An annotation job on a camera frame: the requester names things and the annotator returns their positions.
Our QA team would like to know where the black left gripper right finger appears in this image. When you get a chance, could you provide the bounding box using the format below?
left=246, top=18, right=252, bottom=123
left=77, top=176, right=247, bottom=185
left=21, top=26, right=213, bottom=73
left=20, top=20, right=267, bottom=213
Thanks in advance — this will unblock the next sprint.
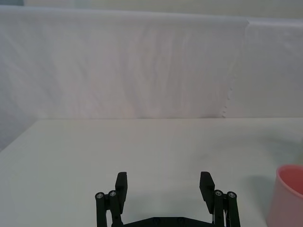
left=199, top=171, right=241, bottom=227

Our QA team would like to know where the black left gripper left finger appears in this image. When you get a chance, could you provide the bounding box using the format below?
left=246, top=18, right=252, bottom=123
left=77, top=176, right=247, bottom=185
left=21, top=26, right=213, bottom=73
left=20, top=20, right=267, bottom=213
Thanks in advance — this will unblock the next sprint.
left=95, top=172, right=129, bottom=227

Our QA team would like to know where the white table cloth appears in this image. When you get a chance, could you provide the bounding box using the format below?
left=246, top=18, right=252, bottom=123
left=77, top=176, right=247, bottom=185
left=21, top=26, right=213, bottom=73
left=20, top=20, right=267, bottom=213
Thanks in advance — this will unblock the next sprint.
left=0, top=117, right=303, bottom=227

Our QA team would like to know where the pink plastic cup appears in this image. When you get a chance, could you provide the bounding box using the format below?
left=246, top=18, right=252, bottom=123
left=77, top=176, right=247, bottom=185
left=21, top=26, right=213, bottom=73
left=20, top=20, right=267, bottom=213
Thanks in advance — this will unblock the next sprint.
left=267, top=165, right=303, bottom=227

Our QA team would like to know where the white curtain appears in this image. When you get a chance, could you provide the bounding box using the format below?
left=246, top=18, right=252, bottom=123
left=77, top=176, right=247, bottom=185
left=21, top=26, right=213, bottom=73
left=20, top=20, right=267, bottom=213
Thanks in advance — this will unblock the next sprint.
left=0, top=5, right=303, bottom=152

